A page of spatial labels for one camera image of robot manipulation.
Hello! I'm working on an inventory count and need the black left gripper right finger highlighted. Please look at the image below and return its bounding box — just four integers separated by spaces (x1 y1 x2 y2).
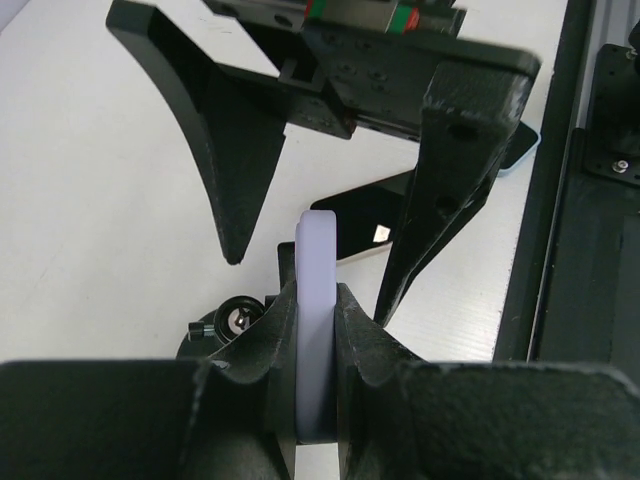
335 285 639 479

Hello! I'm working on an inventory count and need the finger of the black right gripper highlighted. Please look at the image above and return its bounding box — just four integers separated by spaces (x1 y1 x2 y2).
106 1 286 265
374 62 530 326

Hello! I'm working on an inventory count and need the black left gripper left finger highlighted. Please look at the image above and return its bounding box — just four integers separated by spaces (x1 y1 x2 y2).
1 285 296 479

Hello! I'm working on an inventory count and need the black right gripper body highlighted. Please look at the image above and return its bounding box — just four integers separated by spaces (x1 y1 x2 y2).
206 1 541 138

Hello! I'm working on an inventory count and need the black clamp phone stand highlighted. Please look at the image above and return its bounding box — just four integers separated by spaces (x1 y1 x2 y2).
176 241 298 364

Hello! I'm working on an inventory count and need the phone with lilac case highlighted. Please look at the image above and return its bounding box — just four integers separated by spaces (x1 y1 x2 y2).
295 210 337 444

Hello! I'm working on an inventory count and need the phone with cream case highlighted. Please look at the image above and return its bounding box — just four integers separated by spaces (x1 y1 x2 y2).
310 170 413 260

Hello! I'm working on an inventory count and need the phone with blue case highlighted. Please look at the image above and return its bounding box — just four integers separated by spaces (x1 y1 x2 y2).
498 121 541 177

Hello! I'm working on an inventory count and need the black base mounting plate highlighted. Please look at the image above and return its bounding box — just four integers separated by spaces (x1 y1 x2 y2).
494 1 639 372

